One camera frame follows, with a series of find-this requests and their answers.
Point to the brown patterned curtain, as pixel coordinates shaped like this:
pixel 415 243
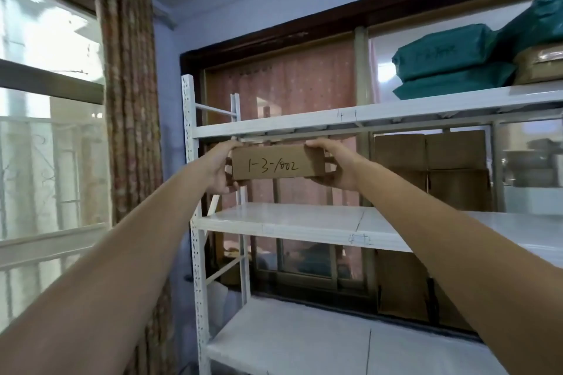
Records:
pixel 127 102

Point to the flattened brown carton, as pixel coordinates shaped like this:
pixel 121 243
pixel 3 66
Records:
pixel 400 155
pixel 457 185

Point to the person's right hand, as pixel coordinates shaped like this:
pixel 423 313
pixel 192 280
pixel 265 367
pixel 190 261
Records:
pixel 345 168

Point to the person's left hand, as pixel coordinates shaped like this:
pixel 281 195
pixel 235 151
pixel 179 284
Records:
pixel 217 168

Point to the bright glass window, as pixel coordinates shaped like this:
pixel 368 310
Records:
pixel 44 146

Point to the dark wooden window frame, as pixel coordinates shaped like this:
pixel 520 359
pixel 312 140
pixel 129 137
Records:
pixel 308 32

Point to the large taped flat carton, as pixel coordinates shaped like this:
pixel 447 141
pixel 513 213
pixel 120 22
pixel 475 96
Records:
pixel 541 65

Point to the person's left forearm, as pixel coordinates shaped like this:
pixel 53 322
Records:
pixel 110 269

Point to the grey sliding window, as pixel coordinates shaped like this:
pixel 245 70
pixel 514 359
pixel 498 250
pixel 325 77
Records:
pixel 360 80

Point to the person's right forearm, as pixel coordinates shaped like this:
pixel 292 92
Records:
pixel 462 269

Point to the box marked 1-3-1002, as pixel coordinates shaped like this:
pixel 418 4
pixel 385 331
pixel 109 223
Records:
pixel 277 164

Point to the white metal shelving rack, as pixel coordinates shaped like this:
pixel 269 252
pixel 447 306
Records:
pixel 308 221

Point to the pink dotted curtain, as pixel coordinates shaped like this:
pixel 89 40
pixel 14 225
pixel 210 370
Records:
pixel 286 80

